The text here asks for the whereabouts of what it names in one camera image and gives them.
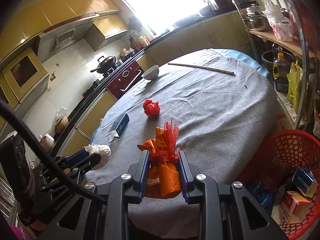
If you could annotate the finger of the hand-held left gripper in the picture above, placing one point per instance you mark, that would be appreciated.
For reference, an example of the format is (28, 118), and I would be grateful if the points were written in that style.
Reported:
(90, 163)
(75, 158)

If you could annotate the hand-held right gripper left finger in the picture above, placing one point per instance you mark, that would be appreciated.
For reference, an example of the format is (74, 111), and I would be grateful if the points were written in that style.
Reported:
(144, 171)

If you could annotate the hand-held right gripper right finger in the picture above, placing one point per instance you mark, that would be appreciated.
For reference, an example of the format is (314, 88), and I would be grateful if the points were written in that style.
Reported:
(182, 172)

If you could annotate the orange snack packet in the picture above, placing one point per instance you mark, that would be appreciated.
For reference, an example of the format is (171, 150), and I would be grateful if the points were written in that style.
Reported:
(167, 177)

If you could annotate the white plastic bag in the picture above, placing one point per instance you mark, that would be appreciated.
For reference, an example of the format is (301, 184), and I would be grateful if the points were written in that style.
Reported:
(281, 25)
(101, 152)

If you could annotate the red plastic wrapper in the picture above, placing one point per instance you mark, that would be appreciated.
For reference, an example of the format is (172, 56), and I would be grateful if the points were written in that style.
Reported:
(171, 140)

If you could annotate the blue plastic bag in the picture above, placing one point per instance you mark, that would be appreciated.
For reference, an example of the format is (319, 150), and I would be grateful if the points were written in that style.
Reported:
(261, 195)

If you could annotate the black plastic bag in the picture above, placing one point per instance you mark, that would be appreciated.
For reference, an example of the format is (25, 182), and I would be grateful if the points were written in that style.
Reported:
(286, 190)

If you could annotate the red plastic basket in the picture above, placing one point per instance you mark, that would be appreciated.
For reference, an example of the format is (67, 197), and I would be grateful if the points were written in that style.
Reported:
(287, 147)

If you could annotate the orange white carton box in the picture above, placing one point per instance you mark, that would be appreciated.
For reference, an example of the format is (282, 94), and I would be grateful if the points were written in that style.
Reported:
(295, 206)

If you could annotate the blue carton box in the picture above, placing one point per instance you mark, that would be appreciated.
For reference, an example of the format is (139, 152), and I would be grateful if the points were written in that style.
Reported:
(120, 123)
(303, 180)

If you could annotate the brown clay pot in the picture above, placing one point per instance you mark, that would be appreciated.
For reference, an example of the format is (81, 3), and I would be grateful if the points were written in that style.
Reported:
(61, 125)

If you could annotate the black kitchen countertop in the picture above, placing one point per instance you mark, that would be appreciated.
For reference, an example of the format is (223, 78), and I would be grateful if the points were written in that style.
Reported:
(82, 102)

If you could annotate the crumpled red plastic bag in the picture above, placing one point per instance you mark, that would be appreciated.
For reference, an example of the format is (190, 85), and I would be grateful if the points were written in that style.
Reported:
(151, 108)

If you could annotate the grey tablecloth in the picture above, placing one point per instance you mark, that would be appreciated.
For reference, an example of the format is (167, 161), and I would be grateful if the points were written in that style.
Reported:
(212, 110)

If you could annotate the maroon oven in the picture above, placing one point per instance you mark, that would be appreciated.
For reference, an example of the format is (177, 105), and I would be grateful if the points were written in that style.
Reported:
(125, 77)

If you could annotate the white bowl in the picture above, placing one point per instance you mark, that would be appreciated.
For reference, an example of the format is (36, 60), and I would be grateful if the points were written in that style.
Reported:
(150, 72)

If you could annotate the yellow framed cabinet door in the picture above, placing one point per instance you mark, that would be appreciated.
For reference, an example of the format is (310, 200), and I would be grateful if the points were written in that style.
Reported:
(23, 73)

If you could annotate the black wok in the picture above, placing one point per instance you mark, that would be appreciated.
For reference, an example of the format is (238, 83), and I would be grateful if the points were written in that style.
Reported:
(106, 62)

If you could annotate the long wooden stick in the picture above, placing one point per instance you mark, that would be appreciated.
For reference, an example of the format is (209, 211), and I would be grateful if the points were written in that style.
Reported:
(200, 66)

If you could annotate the range hood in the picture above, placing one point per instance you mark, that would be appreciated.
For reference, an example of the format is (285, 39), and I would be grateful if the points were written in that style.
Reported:
(65, 38)

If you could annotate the white red cardboard box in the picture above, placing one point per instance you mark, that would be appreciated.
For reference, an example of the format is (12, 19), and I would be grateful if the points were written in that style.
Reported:
(287, 110)

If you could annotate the knife block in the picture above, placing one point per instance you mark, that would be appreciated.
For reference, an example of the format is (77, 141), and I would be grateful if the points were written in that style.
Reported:
(132, 43)

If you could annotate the orange bottles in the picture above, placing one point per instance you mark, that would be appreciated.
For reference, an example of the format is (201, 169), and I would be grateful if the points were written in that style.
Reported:
(143, 41)

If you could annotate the yellow plastic bag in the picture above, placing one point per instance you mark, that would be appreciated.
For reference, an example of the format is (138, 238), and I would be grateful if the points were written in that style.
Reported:
(295, 87)

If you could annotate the cooking oil bottle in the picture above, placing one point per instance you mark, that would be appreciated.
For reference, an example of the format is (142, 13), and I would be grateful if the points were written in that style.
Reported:
(280, 67)

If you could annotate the bright window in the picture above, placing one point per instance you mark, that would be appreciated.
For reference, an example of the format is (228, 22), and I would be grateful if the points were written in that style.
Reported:
(160, 2)

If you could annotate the steel cooking pot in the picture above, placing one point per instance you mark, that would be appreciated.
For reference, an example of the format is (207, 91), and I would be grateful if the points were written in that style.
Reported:
(257, 20)

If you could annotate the metal storage rack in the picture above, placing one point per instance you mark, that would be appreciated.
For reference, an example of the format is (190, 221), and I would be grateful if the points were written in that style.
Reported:
(302, 42)

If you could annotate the white plastic bag on shelf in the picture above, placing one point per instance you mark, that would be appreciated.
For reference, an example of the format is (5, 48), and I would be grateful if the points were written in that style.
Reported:
(281, 25)

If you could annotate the yellow wall cabinets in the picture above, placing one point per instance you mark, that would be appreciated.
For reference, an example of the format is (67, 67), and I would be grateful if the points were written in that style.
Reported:
(50, 15)

